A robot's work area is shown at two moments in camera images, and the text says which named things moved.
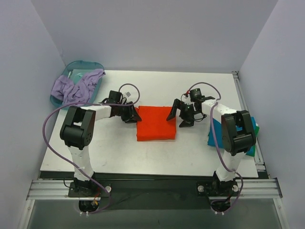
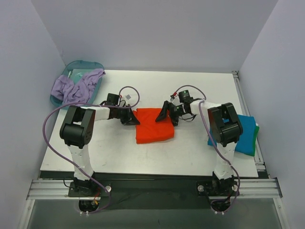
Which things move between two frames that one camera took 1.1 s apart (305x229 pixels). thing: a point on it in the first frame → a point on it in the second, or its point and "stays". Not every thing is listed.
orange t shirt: [154, 126] stays
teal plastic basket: [75, 70] stays
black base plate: [155, 191] stays
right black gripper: [183, 112] → [172, 113]
